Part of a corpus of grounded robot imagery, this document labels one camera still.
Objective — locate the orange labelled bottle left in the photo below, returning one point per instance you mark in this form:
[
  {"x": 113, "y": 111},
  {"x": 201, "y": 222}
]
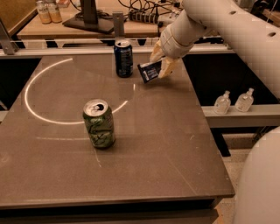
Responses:
[{"x": 43, "y": 12}]

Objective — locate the grey side shelf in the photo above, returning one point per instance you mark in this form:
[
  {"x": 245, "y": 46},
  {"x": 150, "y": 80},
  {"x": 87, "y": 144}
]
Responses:
[{"x": 257, "y": 116}]

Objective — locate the green soda can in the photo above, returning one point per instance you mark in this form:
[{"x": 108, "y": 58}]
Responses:
[{"x": 99, "y": 122}]

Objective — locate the power strip with cables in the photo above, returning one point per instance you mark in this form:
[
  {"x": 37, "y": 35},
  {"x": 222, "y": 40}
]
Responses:
[{"x": 152, "y": 18}]

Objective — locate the blue rxbar blueberry wrapper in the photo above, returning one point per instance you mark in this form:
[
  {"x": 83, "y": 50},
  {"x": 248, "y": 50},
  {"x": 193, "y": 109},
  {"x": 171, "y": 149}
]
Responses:
[{"x": 149, "y": 71}]

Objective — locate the orange labelled bottle right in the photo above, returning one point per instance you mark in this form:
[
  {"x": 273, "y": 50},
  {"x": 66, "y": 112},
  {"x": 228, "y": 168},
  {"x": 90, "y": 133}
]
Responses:
[{"x": 54, "y": 11}]

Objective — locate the clear sanitizer bottle left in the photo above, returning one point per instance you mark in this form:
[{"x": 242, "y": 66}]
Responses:
[{"x": 222, "y": 104}]

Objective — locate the blue pepsi can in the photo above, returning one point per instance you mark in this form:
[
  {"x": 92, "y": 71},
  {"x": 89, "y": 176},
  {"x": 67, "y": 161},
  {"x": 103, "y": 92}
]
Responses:
[{"x": 123, "y": 58}]

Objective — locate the grey metal rail frame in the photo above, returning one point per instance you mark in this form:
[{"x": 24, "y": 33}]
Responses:
[{"x": 38, "y": 40}]

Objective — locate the clear sanitizer bottle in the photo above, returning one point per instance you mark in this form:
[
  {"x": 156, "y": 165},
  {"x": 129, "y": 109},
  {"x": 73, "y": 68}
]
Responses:
[
  {"x": 222, "y": 104},
  {"x": 244, "y": 101}
]

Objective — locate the black monitor stand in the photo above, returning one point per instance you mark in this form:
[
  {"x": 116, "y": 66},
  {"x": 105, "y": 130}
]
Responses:
[{"x": 89, "y": 20}]

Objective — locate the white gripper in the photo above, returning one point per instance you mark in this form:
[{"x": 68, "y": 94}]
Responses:
[{"x": 174, "y": 44}]

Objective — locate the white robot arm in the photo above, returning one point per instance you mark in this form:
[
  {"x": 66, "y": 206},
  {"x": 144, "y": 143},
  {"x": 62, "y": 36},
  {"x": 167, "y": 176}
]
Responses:
[{"x": 257, "y": 43}]

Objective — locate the clear sanitizer bottle right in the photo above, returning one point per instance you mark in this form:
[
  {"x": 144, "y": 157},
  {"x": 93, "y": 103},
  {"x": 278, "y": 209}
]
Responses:
[{"x": 244, "y": 101}]

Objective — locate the orange labelled bottle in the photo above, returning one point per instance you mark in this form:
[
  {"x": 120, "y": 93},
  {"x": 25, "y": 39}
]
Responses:
[
  {"x": 43, "y": 12},
  {"x": 54, "y": 11}
]

